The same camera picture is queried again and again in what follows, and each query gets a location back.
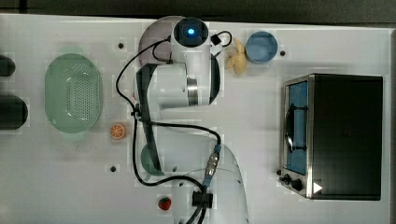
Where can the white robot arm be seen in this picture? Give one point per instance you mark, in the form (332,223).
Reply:
(178,69)

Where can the green metal cup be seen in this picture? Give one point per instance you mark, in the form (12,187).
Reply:
(148,165)

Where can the orange slice toy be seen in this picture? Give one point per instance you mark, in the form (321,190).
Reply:
(117,131)

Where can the blue bowl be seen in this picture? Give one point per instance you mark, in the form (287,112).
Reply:
(261,47)

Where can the red strawberry toy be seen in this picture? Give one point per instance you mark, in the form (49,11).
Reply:
(165,203)

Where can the green perforated colander basket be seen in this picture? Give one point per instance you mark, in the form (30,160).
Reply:
(73,94)

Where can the silver toaster oven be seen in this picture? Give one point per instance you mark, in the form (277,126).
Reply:
(332,137)

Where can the black pot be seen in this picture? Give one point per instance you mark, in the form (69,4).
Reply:
(7,66)

